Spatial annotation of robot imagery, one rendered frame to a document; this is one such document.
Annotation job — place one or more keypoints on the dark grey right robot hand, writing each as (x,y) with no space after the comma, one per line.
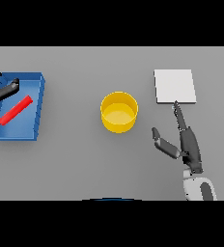
(190,144)

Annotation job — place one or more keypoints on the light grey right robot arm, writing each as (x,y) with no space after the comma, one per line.
(197,188)

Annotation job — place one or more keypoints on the yellow bowl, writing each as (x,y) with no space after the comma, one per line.
(119,112)

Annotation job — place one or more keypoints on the red beaker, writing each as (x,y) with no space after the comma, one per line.
(15,110)

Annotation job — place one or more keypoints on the blue plastic tray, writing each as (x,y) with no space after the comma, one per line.
(19,107)

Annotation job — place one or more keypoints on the pale square measuring scale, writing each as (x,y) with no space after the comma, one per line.
(174,86)

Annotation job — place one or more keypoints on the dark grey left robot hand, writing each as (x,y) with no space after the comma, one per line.
(5,90)

